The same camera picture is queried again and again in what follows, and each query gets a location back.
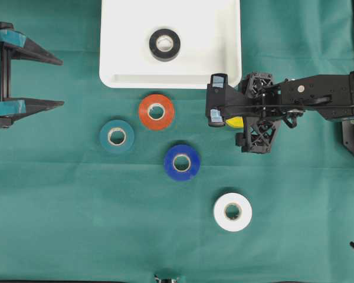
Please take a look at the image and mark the white plastic tray case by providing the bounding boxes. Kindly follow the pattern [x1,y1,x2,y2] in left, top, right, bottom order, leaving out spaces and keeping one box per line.
[99,1,242,89]

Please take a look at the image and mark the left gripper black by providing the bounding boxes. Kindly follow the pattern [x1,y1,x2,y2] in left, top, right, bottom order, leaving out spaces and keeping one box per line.
[0,22,64,129]

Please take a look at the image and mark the blue tape roll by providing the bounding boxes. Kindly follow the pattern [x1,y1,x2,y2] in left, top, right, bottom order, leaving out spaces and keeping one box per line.
[163,144,201,182]

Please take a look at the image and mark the yellow tape roll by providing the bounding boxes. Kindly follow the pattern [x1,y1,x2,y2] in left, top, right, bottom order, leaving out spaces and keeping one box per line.
[225,116,244,129]

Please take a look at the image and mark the table-level camera mount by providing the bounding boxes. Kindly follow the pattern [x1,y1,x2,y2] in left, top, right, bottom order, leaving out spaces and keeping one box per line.
[154,274,179,283]

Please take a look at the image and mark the red tape roll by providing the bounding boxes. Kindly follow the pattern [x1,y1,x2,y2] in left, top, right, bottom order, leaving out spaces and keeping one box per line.
[138,94,175,131]

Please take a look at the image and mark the black tape roll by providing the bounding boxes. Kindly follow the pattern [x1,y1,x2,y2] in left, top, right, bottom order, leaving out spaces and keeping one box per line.
[149,28,181,62]

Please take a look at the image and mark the white tape roll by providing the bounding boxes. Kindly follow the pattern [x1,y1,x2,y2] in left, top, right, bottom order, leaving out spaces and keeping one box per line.
[213,193,253,232]

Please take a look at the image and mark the teal tape roll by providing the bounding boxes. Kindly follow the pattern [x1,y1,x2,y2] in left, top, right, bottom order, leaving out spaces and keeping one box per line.
[99,120,135,154]

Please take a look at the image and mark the green table cloth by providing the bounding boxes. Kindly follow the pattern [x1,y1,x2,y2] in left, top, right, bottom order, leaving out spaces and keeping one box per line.
[0,1,354,282]

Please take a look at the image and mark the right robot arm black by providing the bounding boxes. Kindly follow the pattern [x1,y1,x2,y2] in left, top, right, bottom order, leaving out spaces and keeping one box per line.
[235,71,354,154]

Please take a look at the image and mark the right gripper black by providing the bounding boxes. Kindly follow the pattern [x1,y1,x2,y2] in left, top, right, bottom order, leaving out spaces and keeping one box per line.
[235,72,304,154]

